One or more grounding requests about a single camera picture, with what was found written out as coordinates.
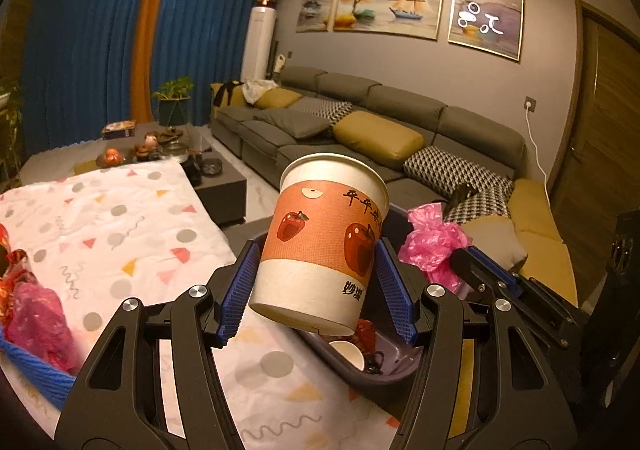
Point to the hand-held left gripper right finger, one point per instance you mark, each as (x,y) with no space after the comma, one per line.
(395,290)

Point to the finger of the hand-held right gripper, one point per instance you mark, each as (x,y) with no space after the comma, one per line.
(475,282)
(495,267)

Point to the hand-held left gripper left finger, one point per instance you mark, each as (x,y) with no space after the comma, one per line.
(240,290)

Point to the pink plastic bag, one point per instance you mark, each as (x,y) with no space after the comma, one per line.
(430,240)
(42,330)

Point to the grey plastic bin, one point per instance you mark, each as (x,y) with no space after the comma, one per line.
(395,365)

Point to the blue foam net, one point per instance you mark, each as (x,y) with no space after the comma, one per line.
(35,375)

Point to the red snack wrapper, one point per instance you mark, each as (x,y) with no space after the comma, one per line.
(12,270)

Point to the plump grey cushion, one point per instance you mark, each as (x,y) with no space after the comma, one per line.
(495,242)

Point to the black white patterned cushion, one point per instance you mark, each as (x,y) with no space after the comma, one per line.
(450,167)
(330,110)
(490,202)

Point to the dark coffee table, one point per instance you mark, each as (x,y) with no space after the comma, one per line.
(225,195)

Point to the patterned white tablecloth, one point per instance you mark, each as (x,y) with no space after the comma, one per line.
(125,240)

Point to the dark glass ashtray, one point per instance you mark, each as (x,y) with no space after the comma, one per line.
(211,166)

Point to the large yellow cushion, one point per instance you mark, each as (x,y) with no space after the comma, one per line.
(377,137)

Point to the wooden door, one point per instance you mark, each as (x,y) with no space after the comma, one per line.
(605,139)

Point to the small brown figurine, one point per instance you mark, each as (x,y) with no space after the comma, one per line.
(146,145)

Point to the flat grey cushion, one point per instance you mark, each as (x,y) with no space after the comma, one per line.
(292,123)

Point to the orange fruit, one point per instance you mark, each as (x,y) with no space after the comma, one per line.
(111,157)

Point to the grey sofa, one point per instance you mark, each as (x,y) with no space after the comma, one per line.
(400,99)

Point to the small yellow cushion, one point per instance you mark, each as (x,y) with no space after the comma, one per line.
(277,99)

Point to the potted plant in dark pot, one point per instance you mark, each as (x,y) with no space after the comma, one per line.
(174,102)

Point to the white cloth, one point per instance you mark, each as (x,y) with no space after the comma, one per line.
(259,90)

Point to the flat printed box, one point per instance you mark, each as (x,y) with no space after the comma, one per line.
(119,128)

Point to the white bottle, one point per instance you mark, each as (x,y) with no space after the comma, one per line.
(279,63)

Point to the white standing air conditioner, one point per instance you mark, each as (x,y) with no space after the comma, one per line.
(259,44)

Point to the purple abstract painting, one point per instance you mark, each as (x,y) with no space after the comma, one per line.
(485,9)

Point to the blue curtain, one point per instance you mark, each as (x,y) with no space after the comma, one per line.
(210,29)
(80,54)

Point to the orange curtain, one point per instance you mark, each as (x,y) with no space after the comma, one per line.
(150,39)

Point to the trailing plant on stand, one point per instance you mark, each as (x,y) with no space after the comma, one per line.
(10,129)

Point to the small landscape painting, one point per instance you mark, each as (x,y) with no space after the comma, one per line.
(317,2)

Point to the wall power outlet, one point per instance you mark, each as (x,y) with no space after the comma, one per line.
(530,103)

